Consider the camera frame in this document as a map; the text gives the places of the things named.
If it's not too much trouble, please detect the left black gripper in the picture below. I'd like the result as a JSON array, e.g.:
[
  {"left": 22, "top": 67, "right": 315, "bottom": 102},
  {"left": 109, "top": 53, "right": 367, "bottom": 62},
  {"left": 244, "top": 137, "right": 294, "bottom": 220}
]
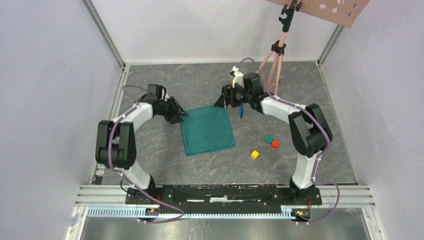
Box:
[{"left": 157, "top": 96, "right": 190, "bottom": 125}]

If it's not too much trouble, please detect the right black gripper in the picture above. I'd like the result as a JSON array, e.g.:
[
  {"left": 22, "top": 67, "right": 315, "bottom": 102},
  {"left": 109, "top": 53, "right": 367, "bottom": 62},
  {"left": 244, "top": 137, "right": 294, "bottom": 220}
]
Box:
[{"left": 213, "top": 84, "right": 251, "bottom": 110}]

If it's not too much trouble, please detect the teal cloth napkin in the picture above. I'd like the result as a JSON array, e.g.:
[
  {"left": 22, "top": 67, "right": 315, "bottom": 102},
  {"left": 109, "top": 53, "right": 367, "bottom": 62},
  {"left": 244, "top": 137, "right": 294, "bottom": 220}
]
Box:
[{"left": 181, "top": 106, "right": 236, "bottom": 157}]

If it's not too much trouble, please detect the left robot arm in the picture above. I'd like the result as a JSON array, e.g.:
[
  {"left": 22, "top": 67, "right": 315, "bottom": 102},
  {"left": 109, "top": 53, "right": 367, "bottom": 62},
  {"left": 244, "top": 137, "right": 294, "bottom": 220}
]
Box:
[{"left": 95, "top": 84, "right": 189, "bottom": 204}]

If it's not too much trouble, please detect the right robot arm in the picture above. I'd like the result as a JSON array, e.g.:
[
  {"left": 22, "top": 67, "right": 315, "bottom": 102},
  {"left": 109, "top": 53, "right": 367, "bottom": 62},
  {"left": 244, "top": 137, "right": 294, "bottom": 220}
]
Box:
[{"left": 214, "top": 69, "right": 333, "bottom": 204}]

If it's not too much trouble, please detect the teal small cube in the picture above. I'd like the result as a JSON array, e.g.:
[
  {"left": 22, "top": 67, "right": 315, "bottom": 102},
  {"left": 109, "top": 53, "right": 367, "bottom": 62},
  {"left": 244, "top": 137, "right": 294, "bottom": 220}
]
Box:
[{"left": 265, "top": 136, "right": 273, "bottom": 144}]

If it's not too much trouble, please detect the yellow small cube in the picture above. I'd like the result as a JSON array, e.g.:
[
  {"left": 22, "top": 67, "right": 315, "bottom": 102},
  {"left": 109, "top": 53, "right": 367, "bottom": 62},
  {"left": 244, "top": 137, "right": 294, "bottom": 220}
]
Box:
[{"left": 250, "top": 150, "right": 260, "bottom": 160}]

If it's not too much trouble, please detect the red small cube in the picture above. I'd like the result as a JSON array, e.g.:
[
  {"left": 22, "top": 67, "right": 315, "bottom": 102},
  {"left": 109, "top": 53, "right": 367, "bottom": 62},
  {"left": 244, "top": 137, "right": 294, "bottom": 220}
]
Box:
[{"left": 271, "top": 140, "right": 279, "bottom": 148}]

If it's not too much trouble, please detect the pink tripod stand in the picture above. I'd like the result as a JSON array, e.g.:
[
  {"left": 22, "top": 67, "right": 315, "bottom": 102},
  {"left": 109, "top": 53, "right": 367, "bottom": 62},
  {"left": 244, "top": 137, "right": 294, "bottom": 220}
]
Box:
[{"left": 256, "top": 0, "right": 302, "bottom": 95}]

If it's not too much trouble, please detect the pink perforated board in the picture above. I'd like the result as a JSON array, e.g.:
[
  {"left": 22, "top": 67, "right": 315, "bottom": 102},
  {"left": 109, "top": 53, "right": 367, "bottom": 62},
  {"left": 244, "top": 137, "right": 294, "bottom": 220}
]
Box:
[{"left": 264, "top": 0, "right": 371, "bottom": 29}]

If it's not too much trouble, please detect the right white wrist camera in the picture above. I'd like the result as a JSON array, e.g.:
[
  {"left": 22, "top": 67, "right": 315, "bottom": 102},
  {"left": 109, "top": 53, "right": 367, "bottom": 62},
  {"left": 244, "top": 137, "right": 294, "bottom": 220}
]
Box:
[{"left": 229, "top": 66, "right": 244, "bottom": 89}]

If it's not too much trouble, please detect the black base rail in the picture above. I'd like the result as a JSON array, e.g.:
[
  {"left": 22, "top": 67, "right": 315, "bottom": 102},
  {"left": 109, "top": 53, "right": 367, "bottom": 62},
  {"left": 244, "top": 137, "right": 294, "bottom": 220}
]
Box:
[{"left": 125, "top": 184, "right": 323, "bottom": 220}]

